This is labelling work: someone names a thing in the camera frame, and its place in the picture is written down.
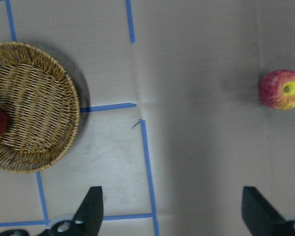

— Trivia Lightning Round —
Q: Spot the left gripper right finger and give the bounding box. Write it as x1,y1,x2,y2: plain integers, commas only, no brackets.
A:
241,186,295,236

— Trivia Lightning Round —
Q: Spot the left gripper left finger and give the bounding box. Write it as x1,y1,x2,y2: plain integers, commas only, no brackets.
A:
0,186,104,236

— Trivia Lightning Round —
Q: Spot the red yellow apple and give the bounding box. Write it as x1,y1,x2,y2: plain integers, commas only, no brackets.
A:
258,69,295,110

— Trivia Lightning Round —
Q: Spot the round wicker basket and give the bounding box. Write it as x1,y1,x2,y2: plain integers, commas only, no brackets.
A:
0,42,81,174

